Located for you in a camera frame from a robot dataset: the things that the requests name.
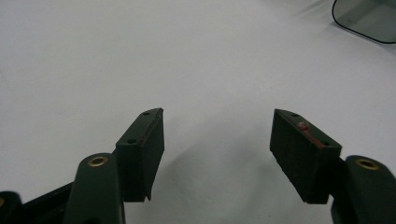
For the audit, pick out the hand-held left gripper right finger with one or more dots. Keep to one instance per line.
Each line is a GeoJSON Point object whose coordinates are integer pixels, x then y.
{"type": "Point", "coordinates": [302, 158]}

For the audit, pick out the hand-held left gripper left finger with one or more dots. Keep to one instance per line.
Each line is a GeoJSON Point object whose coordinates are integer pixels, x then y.
{"type": "Point", "coordinates": [141, 161]}

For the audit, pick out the clear plastic compartment box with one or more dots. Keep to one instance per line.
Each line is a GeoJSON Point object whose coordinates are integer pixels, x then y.
{"type": "Point", "coordinates": [370, 18]}

